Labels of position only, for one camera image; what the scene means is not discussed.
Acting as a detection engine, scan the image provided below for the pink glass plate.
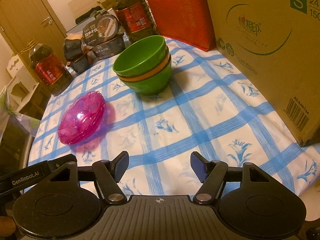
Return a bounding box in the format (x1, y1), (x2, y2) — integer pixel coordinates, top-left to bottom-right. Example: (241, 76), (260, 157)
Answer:
(57, 91), (105, 145)

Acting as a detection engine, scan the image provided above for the large green plastic bowl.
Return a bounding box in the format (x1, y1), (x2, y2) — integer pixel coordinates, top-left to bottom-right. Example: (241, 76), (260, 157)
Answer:
(122, 61), (172, 95)

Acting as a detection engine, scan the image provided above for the orange plastic bowl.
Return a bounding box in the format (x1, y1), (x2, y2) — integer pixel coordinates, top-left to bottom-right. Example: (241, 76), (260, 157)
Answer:
(117, 52), (171, 82)

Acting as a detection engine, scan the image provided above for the small green plastic bowl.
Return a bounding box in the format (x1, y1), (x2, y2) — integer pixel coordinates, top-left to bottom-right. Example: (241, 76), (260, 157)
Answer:
(113, 35), (167, 77)

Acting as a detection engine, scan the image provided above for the person's left hand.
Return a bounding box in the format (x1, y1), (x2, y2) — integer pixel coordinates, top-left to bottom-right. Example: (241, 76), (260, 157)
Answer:
(0, 216), (16, 237)

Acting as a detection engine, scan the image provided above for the blue checked floral tablecloth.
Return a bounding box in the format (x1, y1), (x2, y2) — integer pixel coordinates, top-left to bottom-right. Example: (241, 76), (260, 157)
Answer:
(28, 39), (319, 196)

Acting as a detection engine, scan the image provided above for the white wooden shelf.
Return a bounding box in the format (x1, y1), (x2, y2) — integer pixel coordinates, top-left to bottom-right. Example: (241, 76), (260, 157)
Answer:
(7, 55), (51, 120)

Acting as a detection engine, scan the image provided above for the left cooking oil bottle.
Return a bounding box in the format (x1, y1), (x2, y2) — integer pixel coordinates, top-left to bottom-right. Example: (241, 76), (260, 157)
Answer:
(22, 39), (73, 96)

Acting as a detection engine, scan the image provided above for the cooking oil bottle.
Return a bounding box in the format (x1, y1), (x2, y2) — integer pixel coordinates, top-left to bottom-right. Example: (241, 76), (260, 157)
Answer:
(22, 39), (73, 96)
(112, 0), (158, 43)

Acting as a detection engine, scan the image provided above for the lower dark food cup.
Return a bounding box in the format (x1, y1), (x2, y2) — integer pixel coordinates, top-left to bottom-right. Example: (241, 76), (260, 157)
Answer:
(67, 49), (96, 74)

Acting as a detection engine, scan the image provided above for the bottom instant rice box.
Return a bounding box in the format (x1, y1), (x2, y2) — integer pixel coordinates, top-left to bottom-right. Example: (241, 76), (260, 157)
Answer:
(91, 34), (125, 60)

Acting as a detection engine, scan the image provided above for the instant rice box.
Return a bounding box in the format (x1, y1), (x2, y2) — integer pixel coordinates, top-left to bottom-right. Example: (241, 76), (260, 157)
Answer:
(91, 34), (125, 60)
(82, 15), (119, 47)

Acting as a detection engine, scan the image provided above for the tilted dark food cup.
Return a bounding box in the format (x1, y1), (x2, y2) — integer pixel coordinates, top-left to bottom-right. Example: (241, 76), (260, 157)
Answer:
(63, 34), (87, 62)

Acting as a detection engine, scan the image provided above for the top instant rice box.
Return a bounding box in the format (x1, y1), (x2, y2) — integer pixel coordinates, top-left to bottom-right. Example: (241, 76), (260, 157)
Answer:
(82, 15), (119, 47)

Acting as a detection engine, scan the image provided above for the large cardboard box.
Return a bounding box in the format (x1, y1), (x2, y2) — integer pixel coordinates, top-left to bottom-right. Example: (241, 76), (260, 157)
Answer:
(207, 0), (319, 146)

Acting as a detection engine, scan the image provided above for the wooden door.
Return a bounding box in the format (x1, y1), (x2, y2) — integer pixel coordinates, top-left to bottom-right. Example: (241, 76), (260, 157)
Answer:
(1, 0), (67, 64)

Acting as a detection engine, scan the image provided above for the red fabric tote bag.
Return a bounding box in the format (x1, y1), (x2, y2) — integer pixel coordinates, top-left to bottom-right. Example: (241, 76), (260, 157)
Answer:
(148, 0), (216, 51)

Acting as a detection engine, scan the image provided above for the right cooking oil bottle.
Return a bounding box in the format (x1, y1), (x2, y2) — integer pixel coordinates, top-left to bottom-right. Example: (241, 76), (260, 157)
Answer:
(112, 0), (158, 43)

